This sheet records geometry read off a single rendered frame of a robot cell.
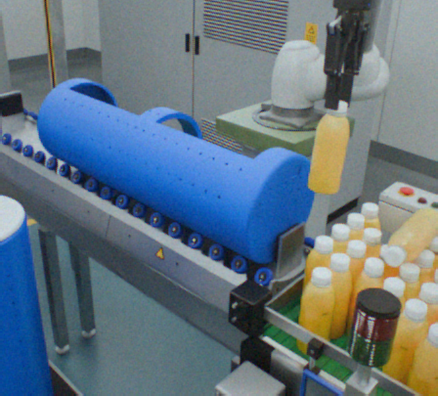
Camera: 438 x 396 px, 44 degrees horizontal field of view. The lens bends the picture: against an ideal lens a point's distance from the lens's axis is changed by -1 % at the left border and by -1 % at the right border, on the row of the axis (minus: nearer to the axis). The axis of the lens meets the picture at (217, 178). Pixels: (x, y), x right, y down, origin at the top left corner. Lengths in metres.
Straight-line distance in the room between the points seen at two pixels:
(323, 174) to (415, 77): 3.04
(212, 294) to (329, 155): 0.50
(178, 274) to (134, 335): 1.12
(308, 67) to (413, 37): 2.30
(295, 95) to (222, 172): 0.70
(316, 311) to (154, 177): 0.54
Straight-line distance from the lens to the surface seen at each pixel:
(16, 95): 2.27
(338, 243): 1.29
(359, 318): 0.82
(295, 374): 1.23
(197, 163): 1.33
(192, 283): 1.48
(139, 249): 1.60
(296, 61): 1.90
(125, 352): 2.52
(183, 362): 2.47
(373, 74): 1.93
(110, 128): 1.56
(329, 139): 1.16
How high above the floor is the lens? 1.75
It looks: 27 degrees down
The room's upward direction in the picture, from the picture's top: 2 degrees clockwise
